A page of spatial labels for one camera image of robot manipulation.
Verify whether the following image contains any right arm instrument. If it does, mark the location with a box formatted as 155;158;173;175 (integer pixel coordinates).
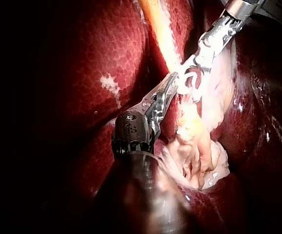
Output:
194;0;258;72

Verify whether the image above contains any left arm instrument jaw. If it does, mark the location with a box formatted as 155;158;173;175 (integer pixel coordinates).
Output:
142;72;180;103
156;79;181;116

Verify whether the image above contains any left arm instrument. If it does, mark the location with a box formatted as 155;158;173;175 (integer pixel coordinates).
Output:
111;94;162;155

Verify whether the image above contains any right arm instrument jaw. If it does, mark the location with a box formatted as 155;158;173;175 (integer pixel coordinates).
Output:
176;56;199;79
197;64;212;86

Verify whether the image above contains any gallbladder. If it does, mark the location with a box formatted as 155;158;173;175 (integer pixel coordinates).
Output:
137;0;183;74

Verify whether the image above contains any thin tube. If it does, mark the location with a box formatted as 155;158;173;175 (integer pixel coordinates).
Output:
191;126;217;175

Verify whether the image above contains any pale fatty tissue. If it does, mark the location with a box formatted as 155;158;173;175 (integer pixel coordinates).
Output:
159;36;240;192

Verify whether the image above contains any dark red liver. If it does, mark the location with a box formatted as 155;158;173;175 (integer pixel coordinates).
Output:
40;0;282;234

